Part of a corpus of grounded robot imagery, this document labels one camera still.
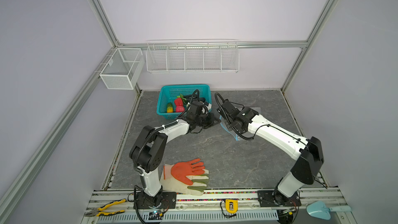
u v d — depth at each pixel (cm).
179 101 108
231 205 71
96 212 70
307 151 44
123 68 102
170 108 105
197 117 77
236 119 57
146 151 49
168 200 74
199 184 78
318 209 70
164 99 108
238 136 60
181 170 83
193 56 98
